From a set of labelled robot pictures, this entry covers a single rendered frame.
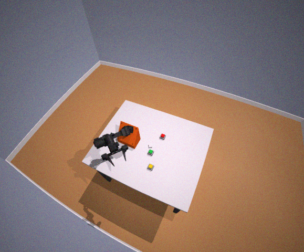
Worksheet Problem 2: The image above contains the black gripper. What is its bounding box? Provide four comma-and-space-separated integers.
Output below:
101, 141, 128, 166

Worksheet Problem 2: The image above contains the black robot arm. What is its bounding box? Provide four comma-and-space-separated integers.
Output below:
93, 125, 133, 152

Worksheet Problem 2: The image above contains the green button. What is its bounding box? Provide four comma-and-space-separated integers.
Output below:
148, 149, 154, 156

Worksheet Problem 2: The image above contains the yellow button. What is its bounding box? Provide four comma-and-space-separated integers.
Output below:
147, 164, 154, 170

